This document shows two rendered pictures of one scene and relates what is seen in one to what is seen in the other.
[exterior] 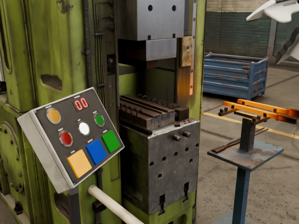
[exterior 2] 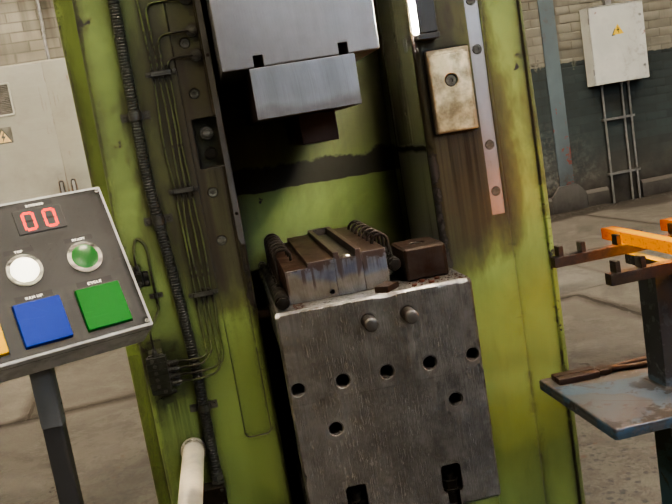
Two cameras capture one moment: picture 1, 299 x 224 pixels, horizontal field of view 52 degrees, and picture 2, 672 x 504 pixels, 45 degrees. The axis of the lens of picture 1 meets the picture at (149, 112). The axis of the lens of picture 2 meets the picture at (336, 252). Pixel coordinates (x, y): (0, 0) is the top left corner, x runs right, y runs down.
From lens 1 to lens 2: 97 cm
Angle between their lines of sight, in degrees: 34
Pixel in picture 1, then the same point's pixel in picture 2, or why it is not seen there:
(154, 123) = (313, 283)
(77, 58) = (113, 131)
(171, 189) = (387, 473)
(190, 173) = (461, 436)
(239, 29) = not seen: outside the picture
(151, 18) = (258, 12)
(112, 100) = (222, 228)
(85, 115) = (44, 243)
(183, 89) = (462, 197)
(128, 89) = (365, 215)
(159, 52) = (298, 94)
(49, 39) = not seen: hidden behind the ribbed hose
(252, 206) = not seen: outside the picture
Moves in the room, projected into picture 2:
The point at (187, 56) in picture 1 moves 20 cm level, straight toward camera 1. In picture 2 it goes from (454, 102) to (400, 111)
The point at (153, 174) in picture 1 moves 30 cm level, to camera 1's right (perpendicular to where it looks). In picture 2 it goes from (310, 418) to (456, 428)
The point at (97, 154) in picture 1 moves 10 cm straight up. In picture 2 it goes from (39, 326) to (25, 265)
